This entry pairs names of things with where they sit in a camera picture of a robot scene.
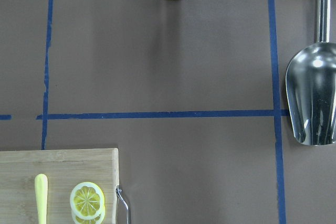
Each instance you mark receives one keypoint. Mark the wooden cutting board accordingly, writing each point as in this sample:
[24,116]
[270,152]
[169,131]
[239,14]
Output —
[64,170]

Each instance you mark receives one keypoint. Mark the upper lemon slice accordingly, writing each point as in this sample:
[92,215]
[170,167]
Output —
[87,200]

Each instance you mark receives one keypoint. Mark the hidden lemon slice underneath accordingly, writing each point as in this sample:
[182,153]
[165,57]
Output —
[97,220]

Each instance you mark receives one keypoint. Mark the metal scoop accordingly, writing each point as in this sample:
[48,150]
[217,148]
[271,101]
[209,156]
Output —
[310,85]

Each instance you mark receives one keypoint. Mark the yellow plastic knife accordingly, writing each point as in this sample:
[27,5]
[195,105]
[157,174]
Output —
[41,193]

